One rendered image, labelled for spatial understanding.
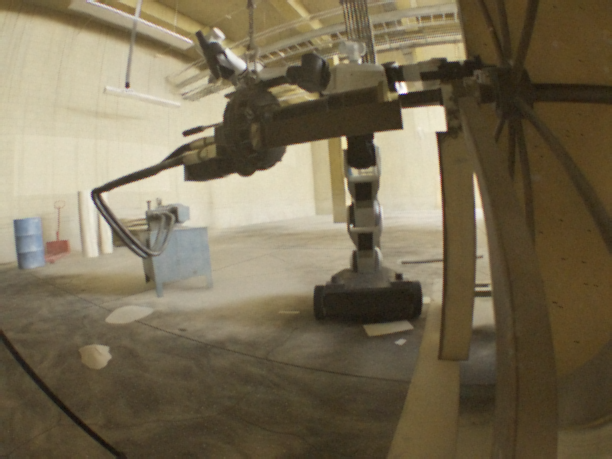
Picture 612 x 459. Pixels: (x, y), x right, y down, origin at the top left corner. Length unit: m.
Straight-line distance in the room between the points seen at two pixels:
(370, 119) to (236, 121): 0.40
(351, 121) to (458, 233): 0.40
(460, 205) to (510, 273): 0.48
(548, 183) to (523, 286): 1.40
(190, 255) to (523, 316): 2.45
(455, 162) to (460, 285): 0.31
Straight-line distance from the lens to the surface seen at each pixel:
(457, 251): 0.80
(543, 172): 1.70
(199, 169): 1.15
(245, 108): 0.95
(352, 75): 1.31
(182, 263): 2.55
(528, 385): 0.27
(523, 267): 0.33
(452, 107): 0.81
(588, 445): 0.44
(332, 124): 0.83
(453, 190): 0.79
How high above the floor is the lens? 0.64
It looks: 4 degrees down
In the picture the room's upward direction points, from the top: 4 degrees counter-clockwise
